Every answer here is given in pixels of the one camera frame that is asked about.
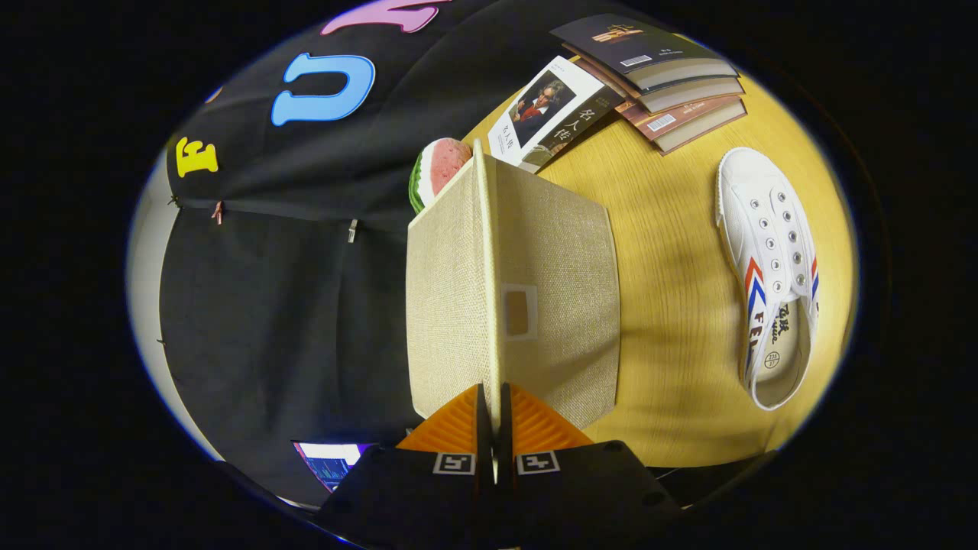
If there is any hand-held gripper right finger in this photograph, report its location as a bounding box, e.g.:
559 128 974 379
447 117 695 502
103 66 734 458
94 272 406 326
497 382 681 550

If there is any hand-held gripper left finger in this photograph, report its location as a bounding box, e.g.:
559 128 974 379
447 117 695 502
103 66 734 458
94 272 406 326
313 383 494 550

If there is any beige fabric storage box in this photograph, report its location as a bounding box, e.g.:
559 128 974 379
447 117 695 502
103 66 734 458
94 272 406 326
405 140 621 430

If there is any white canvas shoe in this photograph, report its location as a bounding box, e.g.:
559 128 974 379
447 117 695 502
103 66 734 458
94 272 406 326
715 147 821 412

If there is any lit purple screen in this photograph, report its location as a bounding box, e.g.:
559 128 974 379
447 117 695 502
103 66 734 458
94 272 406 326
293 441 375 493

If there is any watermelon slice toy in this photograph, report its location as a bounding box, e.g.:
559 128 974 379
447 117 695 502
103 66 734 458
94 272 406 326
409 137 474 215

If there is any white portrait cover book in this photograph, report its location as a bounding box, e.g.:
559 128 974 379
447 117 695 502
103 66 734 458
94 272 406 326
487 55 627 175

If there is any reddish brown cover book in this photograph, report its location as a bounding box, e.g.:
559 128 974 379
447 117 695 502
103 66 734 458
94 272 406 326
615 95 748 156

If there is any dark brown cover book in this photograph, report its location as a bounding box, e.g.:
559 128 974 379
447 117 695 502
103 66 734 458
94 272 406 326
565 46 746 115

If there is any black cover book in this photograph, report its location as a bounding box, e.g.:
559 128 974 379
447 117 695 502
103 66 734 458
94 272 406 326
550 13 740 94

